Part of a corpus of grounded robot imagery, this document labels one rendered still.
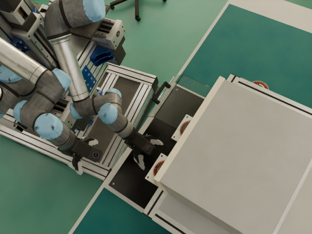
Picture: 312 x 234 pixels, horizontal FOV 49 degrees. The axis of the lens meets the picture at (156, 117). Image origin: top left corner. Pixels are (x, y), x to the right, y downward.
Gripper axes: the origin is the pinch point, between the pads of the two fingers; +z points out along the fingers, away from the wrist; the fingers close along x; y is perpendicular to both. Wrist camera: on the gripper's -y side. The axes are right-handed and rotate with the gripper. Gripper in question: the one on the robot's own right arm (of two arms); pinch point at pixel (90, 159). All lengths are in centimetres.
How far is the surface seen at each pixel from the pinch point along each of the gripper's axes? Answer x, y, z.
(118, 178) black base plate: -1.0, 0.5, 38.3
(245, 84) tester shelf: -54, -45, 4
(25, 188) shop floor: 25, 95, 115
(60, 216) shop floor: 32, 58, 115
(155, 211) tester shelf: 8.1, -32.1, 3.7
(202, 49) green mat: -87, -11, 40
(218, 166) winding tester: -12, -50, -16
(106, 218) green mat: 18.6, -2.4, 40.3
